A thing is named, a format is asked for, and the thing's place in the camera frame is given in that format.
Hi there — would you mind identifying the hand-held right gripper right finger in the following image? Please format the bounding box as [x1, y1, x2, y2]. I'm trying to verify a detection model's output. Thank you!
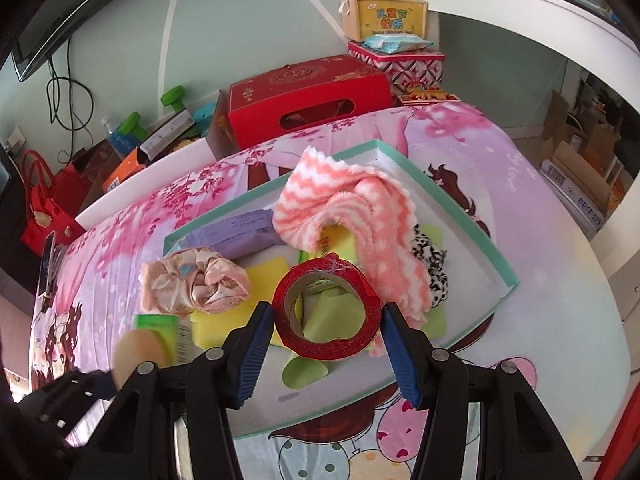
[381, 302, 583, 480]

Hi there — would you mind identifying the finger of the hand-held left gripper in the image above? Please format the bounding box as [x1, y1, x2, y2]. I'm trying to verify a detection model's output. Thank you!
[45, 369, 121, 403]

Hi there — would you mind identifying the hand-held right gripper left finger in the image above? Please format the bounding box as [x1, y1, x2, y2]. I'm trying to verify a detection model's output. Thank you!
[82, 301, 276, 480]

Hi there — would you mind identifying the beige makeup puff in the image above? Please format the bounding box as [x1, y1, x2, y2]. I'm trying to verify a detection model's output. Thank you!
[112, 329, 168, 391]

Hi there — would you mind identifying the light green cloth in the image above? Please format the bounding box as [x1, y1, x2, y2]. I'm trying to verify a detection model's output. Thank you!
[282, 225, 448, 391]

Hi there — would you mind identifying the red glitter tape roll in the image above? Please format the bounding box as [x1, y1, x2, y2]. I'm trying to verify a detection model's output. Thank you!
[271, 254, 382, 361]

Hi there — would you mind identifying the yellow sponge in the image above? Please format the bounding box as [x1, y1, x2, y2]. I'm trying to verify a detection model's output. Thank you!
[192, 225, 361, 351]

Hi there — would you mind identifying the leopard print cloth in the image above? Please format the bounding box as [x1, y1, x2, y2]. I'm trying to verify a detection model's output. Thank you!
[410, 225, 451, 308]

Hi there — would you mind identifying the pink floral cloth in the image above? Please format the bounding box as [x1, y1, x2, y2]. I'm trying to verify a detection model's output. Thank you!
[140, 246, 251, 316]

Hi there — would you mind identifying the purple tissue packet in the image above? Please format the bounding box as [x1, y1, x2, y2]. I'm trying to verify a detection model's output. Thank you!
[187, 210, 278, 261]

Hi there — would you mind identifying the shallow teal cardboard box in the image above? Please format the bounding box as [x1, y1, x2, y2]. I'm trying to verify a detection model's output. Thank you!
[163, 140, 520, 441]

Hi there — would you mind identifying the pink striped fluffy towel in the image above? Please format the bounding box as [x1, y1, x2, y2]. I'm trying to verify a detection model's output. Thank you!
[272, 145, 433, 328]

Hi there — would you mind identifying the green tissue packet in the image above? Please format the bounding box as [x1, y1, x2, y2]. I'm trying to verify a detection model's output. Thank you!
[134, 314, 196, 366]

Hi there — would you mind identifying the smartphone on stand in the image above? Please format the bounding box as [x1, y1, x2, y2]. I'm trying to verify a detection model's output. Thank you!
[40, 230, 66, 301]

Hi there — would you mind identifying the cartoon printed bedsheet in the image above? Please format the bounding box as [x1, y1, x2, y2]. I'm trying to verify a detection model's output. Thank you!
[30, 100, 631, 480]

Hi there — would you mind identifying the red felt tote bag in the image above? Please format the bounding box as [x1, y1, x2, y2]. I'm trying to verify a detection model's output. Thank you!
[21, 150, 88, 258]

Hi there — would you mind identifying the white foam board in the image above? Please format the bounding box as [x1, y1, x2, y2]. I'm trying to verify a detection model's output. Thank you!
[75, 137, 216, 231]

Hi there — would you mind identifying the orange cardboard box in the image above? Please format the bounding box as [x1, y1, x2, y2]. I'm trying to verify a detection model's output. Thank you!
[102, 147, 151, 193]

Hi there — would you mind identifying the maroon paper bag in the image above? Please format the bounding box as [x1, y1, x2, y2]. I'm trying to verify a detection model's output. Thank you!
[70, 140, 126, 201]

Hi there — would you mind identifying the brown cardboard box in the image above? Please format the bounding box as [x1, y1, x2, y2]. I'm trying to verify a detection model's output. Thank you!
[206, 90, 238, 161]

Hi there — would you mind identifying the red plastic stool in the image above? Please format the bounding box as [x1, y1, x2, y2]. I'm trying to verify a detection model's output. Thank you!
[592, 375, 640, 480]

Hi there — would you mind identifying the printed cardboard carton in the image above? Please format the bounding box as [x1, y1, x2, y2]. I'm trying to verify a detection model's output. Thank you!
[540, 142, 613, 241]

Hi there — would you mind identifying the plastic water bottle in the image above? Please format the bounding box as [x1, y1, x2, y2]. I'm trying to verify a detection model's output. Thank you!
[100, 117, 133, 158]

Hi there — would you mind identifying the teal plastic item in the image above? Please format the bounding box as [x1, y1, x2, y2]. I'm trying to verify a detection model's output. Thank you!
[192, 102, 218, 128]

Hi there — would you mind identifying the red gold paper decoration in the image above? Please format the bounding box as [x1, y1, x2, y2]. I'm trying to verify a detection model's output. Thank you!
[400, 86, 461, 107]

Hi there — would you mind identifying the red gift box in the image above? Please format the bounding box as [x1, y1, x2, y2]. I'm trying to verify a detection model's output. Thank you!
[227, 56, 393, 151]

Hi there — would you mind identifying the red patterned box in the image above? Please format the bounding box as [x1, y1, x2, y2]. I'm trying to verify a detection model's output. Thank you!
[347, 41, 446, 96]

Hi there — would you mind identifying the plain cardboard box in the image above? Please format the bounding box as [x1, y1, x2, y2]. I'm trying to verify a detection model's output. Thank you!
[542, 90, 623, 161]

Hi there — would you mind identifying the wet wipes packet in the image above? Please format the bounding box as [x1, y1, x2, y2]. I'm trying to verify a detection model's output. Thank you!
[362, 31, 435, 55]

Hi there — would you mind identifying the black monitor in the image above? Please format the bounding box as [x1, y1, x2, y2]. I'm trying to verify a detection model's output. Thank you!
[10, 0, 166, 83]

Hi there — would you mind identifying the white desk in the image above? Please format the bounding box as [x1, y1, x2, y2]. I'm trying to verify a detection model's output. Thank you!
[412, 0, 640, 111]

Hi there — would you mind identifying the white wall outlet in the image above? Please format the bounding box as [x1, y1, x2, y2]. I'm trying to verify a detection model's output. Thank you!
[2, 127, 26, 153]

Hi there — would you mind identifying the black cable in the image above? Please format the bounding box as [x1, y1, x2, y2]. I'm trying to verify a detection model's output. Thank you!
[47, 57, 96, 166]

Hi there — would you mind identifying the tan gift box with handle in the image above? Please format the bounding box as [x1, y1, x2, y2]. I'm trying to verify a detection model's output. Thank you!
[340, 0, 430, 43]

